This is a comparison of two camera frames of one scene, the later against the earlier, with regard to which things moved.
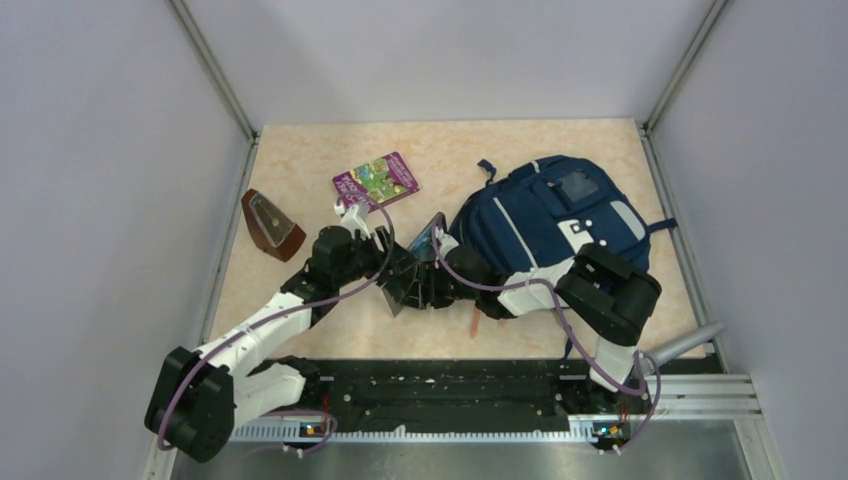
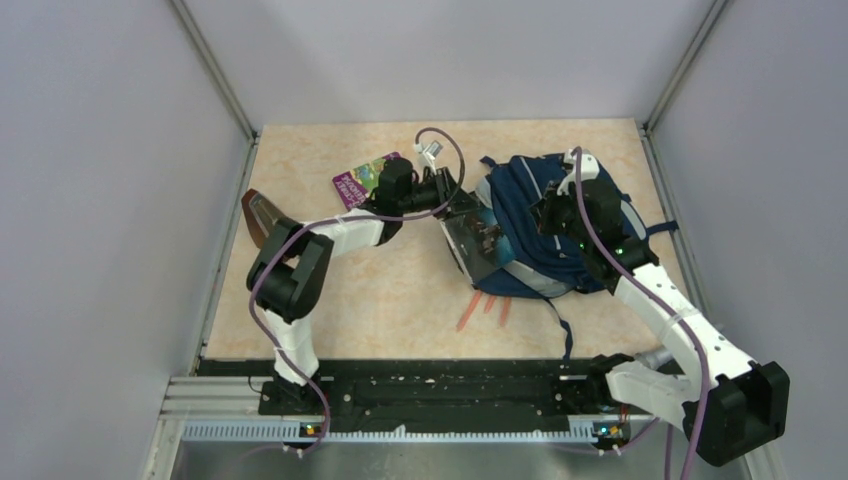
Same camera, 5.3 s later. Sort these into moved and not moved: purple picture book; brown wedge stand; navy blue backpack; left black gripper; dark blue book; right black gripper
Moved: left black gripper; dark blue book; right black gripper
Not moved: purple picture book; navy blue backpack; brown wedge stand
